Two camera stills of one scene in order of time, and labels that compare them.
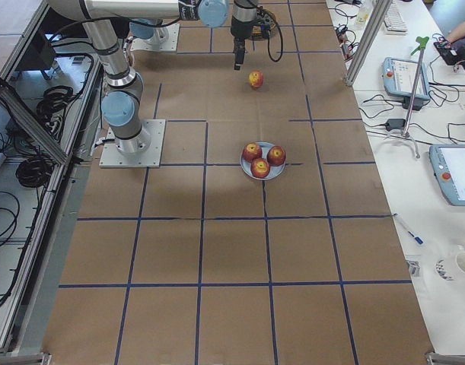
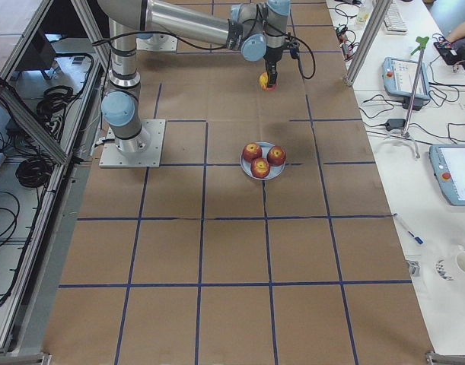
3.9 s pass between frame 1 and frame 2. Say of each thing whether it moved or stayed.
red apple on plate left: stayed
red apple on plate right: stayed
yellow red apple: moved
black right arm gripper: moved
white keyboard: stayed
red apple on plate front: stayed
